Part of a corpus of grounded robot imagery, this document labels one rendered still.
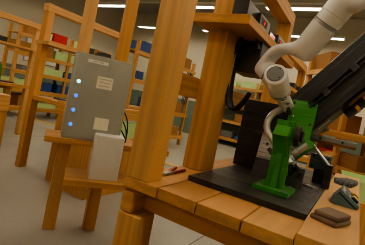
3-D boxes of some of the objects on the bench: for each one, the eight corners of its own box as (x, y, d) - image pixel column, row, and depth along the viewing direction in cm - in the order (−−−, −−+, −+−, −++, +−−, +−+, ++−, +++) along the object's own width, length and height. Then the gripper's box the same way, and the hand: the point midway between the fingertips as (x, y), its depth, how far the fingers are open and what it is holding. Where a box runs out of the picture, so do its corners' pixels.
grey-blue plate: (326, 185, 151) (332, 157, 150) (326, 186, 149) (332, 157, 149) (306, 180, 155) (311, 152, 155) (305, 180, 154) (310, 152, 153)
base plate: (333, 178, 190) (333, 175, 189) (306, 221, 94) (307, 214, 94) (265, 160, 210) (265, 157, 210) (187, 180, 115) (188, 174, 115)
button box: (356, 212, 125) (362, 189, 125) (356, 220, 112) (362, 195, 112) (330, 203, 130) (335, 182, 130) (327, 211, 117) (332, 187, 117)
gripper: (262, 80, 130) (268, 98, 146) (282, 111, 122) (286, 126, 138) (278, 71, 129) (282, 90, 145) (299, 102, 121) (302, 118, 136)
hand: (284, 106), depth 140 cm, fingers closed on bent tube, 3 cm apart
